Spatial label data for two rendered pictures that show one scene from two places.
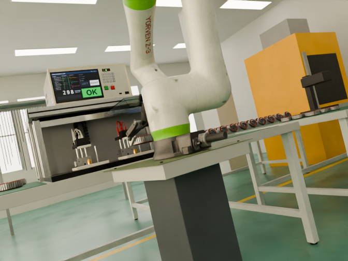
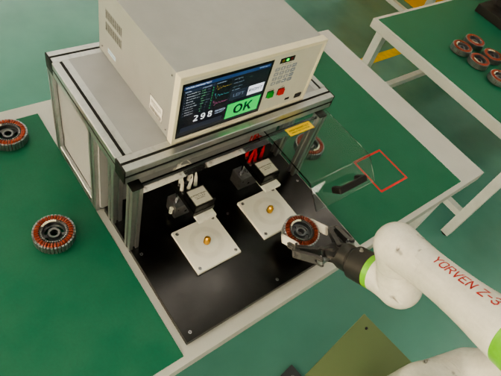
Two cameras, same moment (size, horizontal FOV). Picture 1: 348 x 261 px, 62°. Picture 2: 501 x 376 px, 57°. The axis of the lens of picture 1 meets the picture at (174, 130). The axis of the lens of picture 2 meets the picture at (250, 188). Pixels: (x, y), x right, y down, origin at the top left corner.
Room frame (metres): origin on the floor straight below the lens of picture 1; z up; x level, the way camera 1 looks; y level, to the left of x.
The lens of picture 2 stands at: (0.73, 0.67, 1.94)
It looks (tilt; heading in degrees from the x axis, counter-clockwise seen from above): 50 degrees down; 336
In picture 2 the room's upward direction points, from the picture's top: 21 degrees clockwise
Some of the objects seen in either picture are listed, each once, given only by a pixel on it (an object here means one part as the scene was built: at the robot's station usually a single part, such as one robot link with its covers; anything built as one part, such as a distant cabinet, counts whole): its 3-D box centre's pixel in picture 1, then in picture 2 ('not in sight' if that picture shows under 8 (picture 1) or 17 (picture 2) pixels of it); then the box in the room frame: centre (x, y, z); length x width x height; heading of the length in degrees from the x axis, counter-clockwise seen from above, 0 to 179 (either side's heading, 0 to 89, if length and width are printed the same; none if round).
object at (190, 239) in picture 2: (90, 165); (206, 242); (1.41, 0.44, 0.78); 0.15 x 0.15 x 0.01; 29
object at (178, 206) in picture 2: (83, 162); (181, 203); (1.53, 0.51, 0.80); 0.08 x 0.05 x 0.06; 119
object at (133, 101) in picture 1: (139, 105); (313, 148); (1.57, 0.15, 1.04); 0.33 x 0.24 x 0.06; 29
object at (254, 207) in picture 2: (135, 154); (268, 212); (1.52, 0.23, 0.78); 0.15 x 0.15 x 0.01; 29
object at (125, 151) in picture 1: (126, 153); (244, 175); (1.65, 0.30, 0.80); 0.08 x 0.05 x 0.06; 119
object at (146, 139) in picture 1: (142, 140); (300, 232); (1.41, 0.16, 0.84); 0.11 x 0.11 x 0.04
